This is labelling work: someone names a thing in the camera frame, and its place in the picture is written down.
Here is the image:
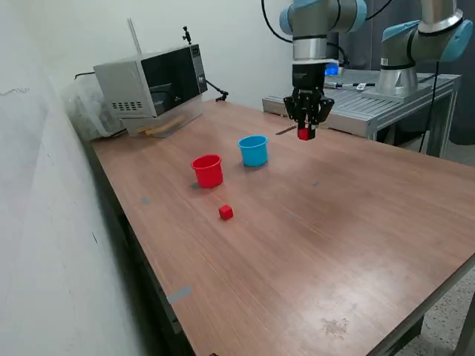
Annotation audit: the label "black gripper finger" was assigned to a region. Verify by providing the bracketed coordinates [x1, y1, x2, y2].
[307, 91, 335, 141]
[283, 90, 307, 131]

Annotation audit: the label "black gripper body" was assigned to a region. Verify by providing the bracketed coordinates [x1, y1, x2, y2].
[291, 60, 328, 96]

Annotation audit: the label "aluminium robot mounting table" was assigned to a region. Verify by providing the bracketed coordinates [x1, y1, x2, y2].
[262, 68, 463, 159]

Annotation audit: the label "blue plastic cup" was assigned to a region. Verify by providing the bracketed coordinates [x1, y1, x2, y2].
[237, 134, 269, 168]

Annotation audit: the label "red plastic cup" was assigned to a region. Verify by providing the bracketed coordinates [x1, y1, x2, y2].
[190, 154, 225, 189]

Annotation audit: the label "clear plastic box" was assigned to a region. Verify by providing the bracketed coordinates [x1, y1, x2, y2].
[120, 94, 205, 139]

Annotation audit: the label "silver microwave oven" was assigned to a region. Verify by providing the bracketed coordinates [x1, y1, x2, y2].
[92, 43, 209, 120]

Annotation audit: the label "wooden sticks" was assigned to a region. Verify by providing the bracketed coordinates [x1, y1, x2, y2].
[137, 115, 186, 136]

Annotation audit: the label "white thin rod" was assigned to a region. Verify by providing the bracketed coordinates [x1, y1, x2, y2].
[128, 17, 143, 55]

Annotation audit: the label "clear plastic bag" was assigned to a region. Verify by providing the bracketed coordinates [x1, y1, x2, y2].
[61, 72, 127, 142]

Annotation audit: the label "long grey tape strip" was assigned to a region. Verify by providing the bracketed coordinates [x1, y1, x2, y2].
[166, 285, 193, 306]

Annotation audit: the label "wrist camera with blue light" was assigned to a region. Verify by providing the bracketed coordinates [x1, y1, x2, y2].
[324, 61, 348, 78]

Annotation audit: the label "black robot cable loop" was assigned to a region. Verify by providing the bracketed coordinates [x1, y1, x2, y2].
[260, 0, 295, 44]

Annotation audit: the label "black hanging power cable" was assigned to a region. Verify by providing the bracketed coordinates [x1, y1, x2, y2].
[419, 62, 441, 154]

